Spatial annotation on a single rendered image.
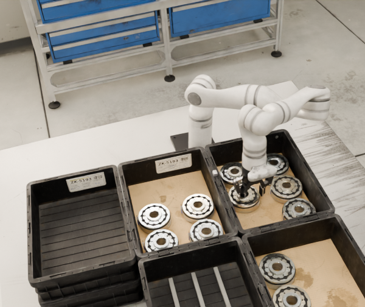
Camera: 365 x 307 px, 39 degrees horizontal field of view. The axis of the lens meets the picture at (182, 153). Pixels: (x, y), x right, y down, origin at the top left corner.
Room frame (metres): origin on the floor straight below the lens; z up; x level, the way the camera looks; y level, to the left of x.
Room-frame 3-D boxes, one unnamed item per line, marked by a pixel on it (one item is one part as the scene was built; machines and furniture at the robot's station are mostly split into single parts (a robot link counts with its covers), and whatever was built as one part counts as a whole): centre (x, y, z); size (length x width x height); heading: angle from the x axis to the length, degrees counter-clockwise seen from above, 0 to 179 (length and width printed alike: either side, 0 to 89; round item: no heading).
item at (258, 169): (1.11, -0.22, 1.02); 0.11 x 0.09 x 0.06; 14
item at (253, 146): (1.14, -0.21, 1.12); 0.09 x 0.07 x 0.15; 40
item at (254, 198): (1.12, -0.19, 0.86); 0.10 x 0.10 x 0.01
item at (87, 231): (1.03, 0.34, 0.87); 0.40 x 0.30 x 0.11; 10
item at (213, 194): (1.08, 0.04, 0.87); 0.40 x 0.30 x 0.11; 10
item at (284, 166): (1.25, -0.31, 0.86); 0.10 x 0.10 x 0.01
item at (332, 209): (1.13, -0.26, 0.92); 0.40 x 0.30 x 0.02; 10
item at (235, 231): (1.08, 0.04, 0.92); 0.40 x 0.30 x 0.02; 10
